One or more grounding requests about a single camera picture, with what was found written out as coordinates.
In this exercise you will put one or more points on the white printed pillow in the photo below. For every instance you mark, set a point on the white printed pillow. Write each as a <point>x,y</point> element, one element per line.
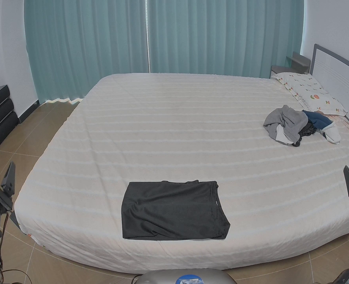
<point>310,92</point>

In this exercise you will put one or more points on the grey garment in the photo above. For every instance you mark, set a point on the grey garment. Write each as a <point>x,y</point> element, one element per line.
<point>292,120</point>

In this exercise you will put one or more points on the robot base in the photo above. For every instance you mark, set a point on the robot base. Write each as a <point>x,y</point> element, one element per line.
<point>162,277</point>

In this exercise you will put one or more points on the white garment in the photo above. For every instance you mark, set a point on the white garment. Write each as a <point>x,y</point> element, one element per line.
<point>332,135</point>

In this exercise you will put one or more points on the bed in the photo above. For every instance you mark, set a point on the bed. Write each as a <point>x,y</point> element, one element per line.
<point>177,123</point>

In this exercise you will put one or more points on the black T-shirt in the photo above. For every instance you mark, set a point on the black T-shirt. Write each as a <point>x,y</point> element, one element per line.
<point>171,208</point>

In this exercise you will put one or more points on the black shiny garment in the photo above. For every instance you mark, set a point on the black shiny garment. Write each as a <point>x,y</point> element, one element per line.
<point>307,130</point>

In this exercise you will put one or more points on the dark blue garment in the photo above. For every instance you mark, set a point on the dark blue garment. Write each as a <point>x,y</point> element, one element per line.
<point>317,120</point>

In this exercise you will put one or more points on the grey bedside table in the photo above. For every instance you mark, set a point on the grey bedside table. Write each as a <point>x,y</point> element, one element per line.
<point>300,60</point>

